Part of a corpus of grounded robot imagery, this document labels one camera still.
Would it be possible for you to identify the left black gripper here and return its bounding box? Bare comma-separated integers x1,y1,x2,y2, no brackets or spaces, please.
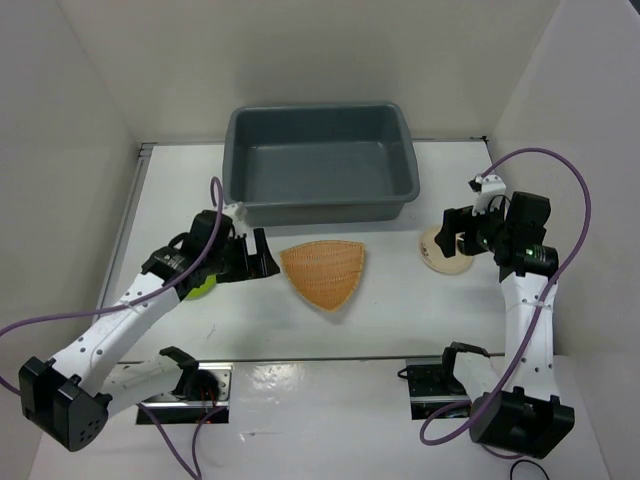
206,228,279,283

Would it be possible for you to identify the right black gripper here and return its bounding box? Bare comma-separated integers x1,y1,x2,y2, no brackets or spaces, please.
434,196,513,257

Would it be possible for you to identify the lime green plate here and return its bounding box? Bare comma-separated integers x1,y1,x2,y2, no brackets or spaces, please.
185,275,216,300

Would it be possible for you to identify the orange woven fan basket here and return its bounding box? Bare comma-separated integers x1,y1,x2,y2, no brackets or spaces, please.
279,240,365,312

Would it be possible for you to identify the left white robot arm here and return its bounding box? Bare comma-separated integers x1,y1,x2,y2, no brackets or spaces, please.
19,210,280,452

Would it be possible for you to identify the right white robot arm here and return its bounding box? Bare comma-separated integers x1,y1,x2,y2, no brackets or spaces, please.
435,192,575,459

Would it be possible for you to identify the grey plastic bin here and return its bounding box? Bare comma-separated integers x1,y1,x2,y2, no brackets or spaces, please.
222,102,420,226

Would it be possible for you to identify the cream plate with black pattern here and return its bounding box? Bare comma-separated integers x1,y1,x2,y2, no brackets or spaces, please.
419,224,473,275

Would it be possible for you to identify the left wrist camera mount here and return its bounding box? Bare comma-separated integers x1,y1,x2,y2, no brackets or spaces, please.
223,203,249,236

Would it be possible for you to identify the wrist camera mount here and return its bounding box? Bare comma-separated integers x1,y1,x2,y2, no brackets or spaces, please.
469,174,506,216
223,203,249,236

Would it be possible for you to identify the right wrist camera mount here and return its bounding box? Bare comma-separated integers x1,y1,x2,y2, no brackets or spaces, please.
469,174,506,216

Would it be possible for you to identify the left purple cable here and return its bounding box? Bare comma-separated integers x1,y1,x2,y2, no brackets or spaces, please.
0,176,224,480

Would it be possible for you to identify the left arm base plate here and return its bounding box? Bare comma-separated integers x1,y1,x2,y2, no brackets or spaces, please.
142,362,233,425

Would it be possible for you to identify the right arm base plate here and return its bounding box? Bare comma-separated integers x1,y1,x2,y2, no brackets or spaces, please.
396,357,470,421

